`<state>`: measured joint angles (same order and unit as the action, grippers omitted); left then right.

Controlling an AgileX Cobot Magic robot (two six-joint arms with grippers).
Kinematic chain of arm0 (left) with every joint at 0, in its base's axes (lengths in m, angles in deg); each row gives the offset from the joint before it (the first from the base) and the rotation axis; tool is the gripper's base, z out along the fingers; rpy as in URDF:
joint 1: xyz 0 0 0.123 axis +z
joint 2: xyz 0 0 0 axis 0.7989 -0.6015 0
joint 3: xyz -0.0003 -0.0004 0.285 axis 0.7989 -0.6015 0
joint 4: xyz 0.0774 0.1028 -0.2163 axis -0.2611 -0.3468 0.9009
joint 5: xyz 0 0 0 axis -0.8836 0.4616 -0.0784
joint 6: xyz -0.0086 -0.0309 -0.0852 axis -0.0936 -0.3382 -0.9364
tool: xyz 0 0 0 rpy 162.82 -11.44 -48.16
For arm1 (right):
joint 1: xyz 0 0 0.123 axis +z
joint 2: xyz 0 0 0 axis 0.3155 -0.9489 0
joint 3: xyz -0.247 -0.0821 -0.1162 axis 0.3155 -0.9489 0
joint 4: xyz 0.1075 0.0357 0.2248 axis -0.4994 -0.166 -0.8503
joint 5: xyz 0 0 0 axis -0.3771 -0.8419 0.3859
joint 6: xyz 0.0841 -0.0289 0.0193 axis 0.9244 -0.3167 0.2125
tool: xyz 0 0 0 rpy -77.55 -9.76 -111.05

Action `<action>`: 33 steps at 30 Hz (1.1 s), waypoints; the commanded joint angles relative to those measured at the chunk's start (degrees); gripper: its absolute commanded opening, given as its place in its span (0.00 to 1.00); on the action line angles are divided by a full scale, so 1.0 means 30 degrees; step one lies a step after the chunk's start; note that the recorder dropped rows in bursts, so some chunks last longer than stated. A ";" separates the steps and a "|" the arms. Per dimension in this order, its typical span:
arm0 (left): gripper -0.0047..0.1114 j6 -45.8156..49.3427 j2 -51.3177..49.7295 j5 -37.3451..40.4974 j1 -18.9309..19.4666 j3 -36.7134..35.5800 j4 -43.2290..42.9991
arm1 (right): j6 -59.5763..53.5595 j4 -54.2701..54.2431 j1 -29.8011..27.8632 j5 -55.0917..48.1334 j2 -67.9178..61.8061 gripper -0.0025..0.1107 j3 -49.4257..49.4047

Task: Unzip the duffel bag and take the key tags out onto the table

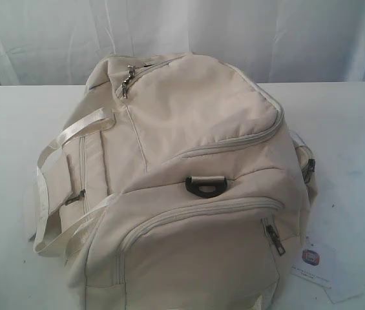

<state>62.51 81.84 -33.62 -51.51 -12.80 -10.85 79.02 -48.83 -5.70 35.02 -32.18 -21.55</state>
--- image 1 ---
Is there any cream fabric duffel bag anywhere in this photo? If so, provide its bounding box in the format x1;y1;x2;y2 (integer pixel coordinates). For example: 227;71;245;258
31;53;317;309

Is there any white paper card with logo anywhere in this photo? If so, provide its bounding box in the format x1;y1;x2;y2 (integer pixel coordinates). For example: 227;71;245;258
291;238;344;304

